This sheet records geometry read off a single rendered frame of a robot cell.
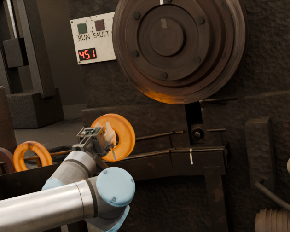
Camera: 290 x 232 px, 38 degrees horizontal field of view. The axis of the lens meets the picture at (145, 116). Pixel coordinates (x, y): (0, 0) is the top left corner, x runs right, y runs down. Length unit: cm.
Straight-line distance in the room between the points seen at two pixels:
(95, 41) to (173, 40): 46
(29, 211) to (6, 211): 4
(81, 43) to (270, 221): 98
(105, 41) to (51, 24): 730
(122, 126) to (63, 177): 32
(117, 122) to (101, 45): 46
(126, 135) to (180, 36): 35
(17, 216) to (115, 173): 23
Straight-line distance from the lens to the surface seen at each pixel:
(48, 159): 181
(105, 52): 169
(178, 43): 134
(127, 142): 133
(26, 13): 681
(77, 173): 111
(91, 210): 95
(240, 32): 139
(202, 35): 133
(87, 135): 123
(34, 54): 677
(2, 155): 194
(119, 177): 96
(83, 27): 173
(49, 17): 900
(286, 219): 138
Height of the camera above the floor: 112
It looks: 10 degrees down
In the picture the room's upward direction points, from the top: 9 degrees counter-clockwise
